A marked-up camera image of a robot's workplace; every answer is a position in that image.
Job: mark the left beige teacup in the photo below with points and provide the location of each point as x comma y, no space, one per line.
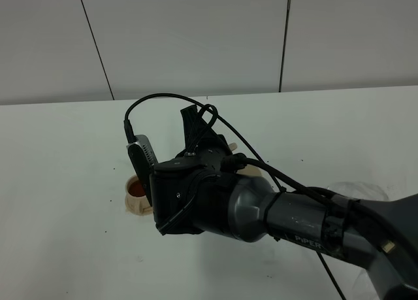
134,187

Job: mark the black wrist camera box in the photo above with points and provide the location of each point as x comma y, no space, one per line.
143,160

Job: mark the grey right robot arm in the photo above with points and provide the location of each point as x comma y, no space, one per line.
379,236

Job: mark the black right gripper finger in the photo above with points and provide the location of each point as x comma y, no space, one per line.
195,127

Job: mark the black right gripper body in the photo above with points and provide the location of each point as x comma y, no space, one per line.
193,192

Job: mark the beige teapot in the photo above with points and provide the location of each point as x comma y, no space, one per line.
232,146

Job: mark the beige teapot saucer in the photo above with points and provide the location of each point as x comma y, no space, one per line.
250,170

